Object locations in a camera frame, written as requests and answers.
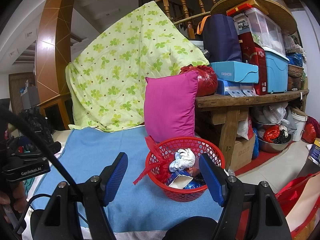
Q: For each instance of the light blue fashion box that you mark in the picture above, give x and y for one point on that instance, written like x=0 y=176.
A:
x=236 y=71

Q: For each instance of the navy blue bag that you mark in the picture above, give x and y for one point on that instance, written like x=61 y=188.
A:
x=220 y=38

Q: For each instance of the metal basin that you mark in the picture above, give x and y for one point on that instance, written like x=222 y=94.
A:
x=273 y=148

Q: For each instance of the red plastic mesh basket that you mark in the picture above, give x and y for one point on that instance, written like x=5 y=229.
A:
x=199 y=147

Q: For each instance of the wooden stair railing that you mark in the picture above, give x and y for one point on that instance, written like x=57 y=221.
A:
x=190 y=7

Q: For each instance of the red cardboard box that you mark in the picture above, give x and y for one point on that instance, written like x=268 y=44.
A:
x=253 y=53

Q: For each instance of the magenta pillow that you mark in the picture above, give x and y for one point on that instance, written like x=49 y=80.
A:
x=169 y=106

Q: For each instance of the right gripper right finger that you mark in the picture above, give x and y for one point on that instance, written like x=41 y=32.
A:
x=230 y=192

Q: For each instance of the woven basket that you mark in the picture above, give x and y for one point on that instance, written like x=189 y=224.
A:
x=295 y=71

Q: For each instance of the blue white tissue pack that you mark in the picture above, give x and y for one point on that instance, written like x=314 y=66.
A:
x=235 y=89

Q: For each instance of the red shiny plastic bag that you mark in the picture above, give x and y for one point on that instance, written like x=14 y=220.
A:
x=207 y=79

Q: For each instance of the clear plastic storage box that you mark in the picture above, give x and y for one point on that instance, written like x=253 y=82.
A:
x=265 y=32

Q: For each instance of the green clover quilt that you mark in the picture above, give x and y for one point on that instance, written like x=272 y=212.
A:
x=107 y=79

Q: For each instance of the red mesh ribbon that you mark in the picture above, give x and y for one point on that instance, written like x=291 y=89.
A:
x=160 y=162

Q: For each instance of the red shopping bag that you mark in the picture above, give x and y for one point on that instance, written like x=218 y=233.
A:
x=292 y=213

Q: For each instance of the white tissue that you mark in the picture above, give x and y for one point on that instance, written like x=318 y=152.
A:
x=184 y=158

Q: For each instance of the round bamboo tray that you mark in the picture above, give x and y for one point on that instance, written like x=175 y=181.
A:
x=278 y=13

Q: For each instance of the wooden table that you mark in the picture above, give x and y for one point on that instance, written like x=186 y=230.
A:
x=217 y=116

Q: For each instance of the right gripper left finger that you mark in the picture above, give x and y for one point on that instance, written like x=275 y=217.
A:
x=60 y=218

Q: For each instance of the blue plastic storage bin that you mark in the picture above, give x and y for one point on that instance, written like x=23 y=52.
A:
x=277 y=71

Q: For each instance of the cardboard box under table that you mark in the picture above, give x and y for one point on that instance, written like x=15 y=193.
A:
x=242 y=153

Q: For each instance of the brown wooden pillar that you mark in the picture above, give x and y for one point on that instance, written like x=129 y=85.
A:
x=52 y=55

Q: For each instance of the white bucket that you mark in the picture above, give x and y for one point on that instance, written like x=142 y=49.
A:
x=300 y=119

